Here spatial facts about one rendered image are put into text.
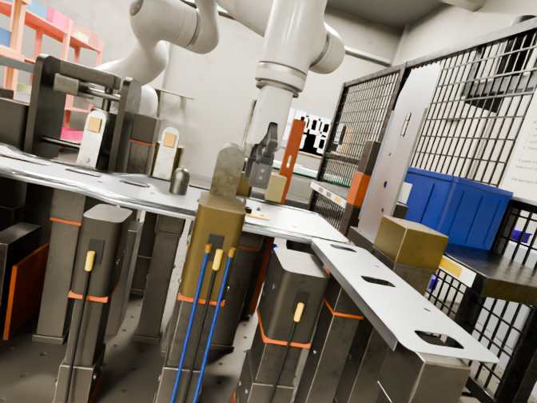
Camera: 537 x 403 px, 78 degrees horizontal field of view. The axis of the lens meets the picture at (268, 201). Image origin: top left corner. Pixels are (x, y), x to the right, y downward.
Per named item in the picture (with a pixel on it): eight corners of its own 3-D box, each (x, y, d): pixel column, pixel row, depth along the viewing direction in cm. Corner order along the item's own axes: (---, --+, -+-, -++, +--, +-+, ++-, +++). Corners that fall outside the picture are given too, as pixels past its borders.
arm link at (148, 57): (128, 121, 119) (77, 109, 108) (128, 90, 122) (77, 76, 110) (205, 39, 84) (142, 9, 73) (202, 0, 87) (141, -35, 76)
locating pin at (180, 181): (165, 201, 61) (173, 165, 60) (168, 197, 64) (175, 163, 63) (184, 205, 61) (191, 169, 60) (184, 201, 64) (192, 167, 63)
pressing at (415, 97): (379, 245, 63) (440, 61, 57) (355, 227, 74) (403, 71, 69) (382, 245, 63) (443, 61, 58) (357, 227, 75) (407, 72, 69)
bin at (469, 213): (434, 240, 65) (457, 176, 63) (353, 202, 94) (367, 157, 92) (494, 252, 71) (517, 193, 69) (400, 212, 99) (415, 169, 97)
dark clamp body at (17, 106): (-30, 269, 74) (-11, 95, 68) (3, 250, 86) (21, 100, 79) (6, 275, 76) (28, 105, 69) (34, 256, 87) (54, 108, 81)
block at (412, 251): (340, 420, 58) (407, 226, 52) (325, 386, 66) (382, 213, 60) (381, 424, 60) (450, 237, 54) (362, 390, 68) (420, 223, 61)
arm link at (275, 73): (254, 68, 59) (250, 85, 60) (261, 57, 51) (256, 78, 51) (299, 81, 61) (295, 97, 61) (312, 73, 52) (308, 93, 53)
